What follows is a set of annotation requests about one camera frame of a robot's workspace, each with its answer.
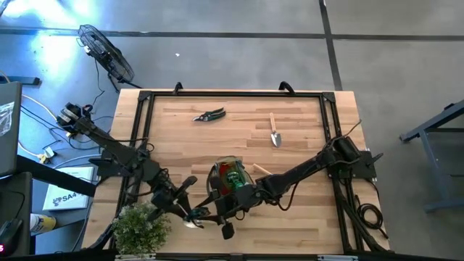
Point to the red gardening glove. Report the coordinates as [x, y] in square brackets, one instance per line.
[223, 177]

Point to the white yellow power adapter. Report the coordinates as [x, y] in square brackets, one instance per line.
[46, 155]

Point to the black diagonal stand bar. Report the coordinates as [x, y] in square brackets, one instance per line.
[54, 175]

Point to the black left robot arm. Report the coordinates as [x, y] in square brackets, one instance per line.
[108, 143]

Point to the black floor fan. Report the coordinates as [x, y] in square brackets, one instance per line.
[105, 54]

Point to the dark green pruning shears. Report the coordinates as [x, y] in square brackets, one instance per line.
[212, 115]

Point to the white printed cardboard box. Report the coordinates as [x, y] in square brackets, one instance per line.
[69, 199]

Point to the black arched table clamp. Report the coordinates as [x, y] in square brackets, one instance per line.
[178, 86]
[287, 86]

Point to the black computer case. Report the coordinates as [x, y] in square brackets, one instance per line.
[11, 145]

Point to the black computer mouse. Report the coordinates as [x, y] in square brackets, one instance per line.
[9, 235]

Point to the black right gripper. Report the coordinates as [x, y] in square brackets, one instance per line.
[239, 201]

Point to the blue-grey metal desk frame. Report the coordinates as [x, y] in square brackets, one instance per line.
[431, 123]

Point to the black flat floor bar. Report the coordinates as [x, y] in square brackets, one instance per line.
[21, 80]

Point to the artificial potted green plant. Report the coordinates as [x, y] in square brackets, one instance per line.
[139, 228]

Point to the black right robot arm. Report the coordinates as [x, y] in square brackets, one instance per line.
[308, 168]

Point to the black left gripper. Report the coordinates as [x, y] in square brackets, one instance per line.
[166, 199]

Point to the yellow white spray can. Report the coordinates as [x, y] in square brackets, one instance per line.
[41, 223]

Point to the beige green-trimmed gardening bag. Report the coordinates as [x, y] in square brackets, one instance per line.
[232, 159]

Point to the green spray bottle white head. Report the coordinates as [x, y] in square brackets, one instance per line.
[235, 179]

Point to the black aluminium table frame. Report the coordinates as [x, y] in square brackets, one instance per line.
[235, 94]

